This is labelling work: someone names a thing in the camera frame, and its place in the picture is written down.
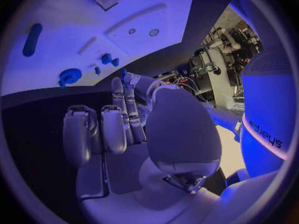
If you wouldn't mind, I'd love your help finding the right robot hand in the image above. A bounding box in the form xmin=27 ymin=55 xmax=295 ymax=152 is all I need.
xmin=62 ymin=72 xmax=223 ymax=224

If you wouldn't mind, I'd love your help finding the white task board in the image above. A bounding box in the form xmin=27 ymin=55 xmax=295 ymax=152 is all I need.
xmin=0 ymin=0 xmax=196 ymax=96

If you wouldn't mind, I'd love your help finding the white workshop machine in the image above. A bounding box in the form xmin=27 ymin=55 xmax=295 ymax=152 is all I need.
xmin=189 ymin=46 xmax=238 ymax=109

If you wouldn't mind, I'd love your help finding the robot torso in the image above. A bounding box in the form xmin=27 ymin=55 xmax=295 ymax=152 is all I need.
xmin=238 ymin=49 xmax=298 ymax=179

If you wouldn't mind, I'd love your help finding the blue gear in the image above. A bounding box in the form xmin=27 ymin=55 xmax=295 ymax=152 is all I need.
xmin=58 ymin=68 xmax=83 ymax=90

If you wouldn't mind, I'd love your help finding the blue long cylinder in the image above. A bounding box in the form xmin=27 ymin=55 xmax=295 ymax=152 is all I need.
xmin=21 ymin=23 xmax=44 ymax=58

